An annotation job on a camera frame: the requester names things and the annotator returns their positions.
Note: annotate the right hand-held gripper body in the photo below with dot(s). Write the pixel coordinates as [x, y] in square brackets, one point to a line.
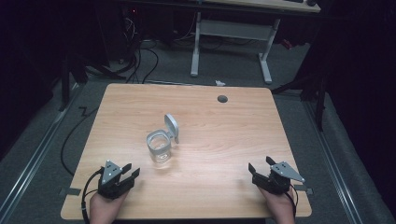
[278, 179]

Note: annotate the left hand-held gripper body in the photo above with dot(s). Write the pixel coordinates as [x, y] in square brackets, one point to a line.
[109, 182]

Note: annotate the clear jar with grey flip lid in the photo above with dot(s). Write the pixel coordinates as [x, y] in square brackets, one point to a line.
[160, 146]

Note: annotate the person's left hand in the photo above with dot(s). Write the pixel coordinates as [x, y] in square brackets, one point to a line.
[104, 208]

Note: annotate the person's right hand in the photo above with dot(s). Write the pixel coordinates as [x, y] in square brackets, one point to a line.
[278, 207]

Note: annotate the grey tape strip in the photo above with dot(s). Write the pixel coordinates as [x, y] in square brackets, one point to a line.
[70, 191]
[303, 189]

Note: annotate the round black table grommet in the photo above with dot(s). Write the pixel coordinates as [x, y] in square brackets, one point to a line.
[222, 99]

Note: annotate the black metal stand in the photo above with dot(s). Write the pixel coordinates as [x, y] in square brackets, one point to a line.
[65, 84]
[320, 102]

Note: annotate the white paper scrap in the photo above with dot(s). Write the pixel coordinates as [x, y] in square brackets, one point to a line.
[220, 83]

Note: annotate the white-legged desk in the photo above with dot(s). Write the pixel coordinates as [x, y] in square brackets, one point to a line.
[232, 29]

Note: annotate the metal floor rail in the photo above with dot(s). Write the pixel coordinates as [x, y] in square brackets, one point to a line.
[333, 165]
[34, 155]

